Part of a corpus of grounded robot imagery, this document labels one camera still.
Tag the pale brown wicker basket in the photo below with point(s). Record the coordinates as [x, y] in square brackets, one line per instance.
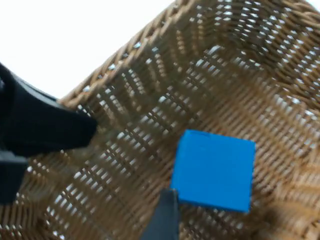
[225, 87]

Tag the blue cube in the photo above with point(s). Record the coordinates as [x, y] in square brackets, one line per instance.
[212, 170]

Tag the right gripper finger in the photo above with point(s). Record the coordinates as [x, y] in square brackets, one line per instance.
[162, 220]
[10, 180]
[37, 125]

